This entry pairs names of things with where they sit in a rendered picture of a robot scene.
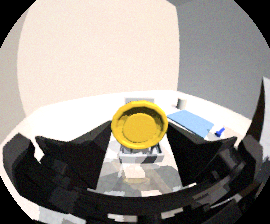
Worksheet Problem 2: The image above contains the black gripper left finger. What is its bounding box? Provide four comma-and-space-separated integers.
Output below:
34, 120, 112, 190

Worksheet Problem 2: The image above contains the yellow plate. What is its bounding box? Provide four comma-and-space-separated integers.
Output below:
111, 100, 168, 151

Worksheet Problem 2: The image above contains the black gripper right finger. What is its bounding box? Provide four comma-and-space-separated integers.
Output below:
166, 121, 239, 186

